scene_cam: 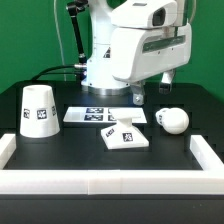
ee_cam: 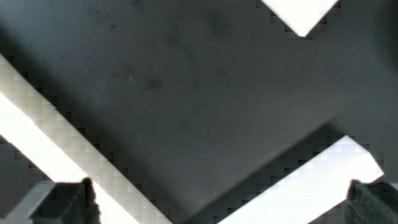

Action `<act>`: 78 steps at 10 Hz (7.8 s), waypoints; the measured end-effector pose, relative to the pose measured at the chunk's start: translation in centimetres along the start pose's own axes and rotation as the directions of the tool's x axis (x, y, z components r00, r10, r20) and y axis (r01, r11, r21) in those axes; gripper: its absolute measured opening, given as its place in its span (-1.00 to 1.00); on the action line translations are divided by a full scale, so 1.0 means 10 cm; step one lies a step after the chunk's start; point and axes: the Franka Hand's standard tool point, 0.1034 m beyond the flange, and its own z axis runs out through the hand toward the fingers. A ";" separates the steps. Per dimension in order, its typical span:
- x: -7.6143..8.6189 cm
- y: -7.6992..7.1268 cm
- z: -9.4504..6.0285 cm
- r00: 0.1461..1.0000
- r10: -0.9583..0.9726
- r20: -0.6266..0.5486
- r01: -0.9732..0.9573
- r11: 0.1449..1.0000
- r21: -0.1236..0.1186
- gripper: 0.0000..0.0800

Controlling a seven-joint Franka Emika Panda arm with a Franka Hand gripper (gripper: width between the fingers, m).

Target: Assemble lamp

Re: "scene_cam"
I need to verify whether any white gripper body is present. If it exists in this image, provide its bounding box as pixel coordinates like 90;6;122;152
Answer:
110;24;192;83

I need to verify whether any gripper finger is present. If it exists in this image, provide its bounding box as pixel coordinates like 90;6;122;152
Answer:
130;82;145;106
159;69;175;94

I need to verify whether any white lamp bulb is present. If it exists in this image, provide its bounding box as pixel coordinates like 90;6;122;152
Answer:
155;108;189;135

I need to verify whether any white lamp base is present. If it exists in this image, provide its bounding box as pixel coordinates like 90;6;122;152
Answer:
101;108;149;150

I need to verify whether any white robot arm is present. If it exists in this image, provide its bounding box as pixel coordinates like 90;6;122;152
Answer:
82;0;192;105

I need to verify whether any white lamp shade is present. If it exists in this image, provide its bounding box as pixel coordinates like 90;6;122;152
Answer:
20;85;60;138

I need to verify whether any white marker plate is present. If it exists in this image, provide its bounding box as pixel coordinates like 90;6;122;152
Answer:
63;107;147;123

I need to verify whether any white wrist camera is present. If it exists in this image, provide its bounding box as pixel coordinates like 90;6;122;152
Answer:
111;0;177;29

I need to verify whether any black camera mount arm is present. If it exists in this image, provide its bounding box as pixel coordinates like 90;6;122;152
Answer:
66;0;88;64

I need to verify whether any black cable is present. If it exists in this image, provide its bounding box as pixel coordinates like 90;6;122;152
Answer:
30;64;88;82

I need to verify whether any grey thin cable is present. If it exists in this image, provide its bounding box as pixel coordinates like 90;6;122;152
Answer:
53;0;68;82

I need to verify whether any white U-shaped wall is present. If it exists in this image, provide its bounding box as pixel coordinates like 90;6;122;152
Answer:
0;134;224;195

